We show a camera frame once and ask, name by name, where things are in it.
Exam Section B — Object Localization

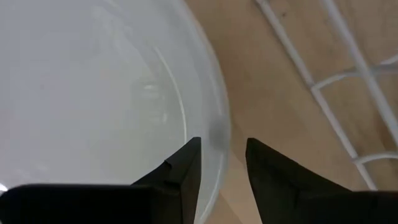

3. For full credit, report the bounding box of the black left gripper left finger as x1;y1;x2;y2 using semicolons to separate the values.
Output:
0;136;202;224

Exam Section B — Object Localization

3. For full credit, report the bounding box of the white wire dish rack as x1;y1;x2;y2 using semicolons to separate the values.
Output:
254;0;398;191

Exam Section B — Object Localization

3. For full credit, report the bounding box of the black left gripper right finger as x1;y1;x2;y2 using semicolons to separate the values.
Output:
246;138;398;224

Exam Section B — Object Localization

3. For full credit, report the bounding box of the white plate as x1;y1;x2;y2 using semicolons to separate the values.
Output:
0;0;231;224

